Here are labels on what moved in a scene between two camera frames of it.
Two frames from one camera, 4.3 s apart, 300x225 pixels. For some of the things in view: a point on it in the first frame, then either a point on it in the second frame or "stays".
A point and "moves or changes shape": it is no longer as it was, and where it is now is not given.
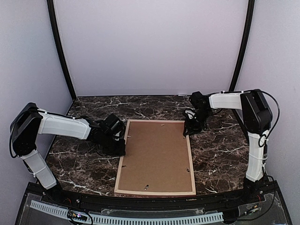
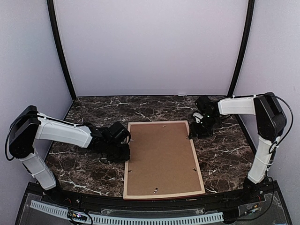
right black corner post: x=245 y=42 stays
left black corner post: x=53 y=18 stays
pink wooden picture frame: x=131 y=191 to x=163 y=162
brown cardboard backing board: x=156 y=158 moves or changes shape
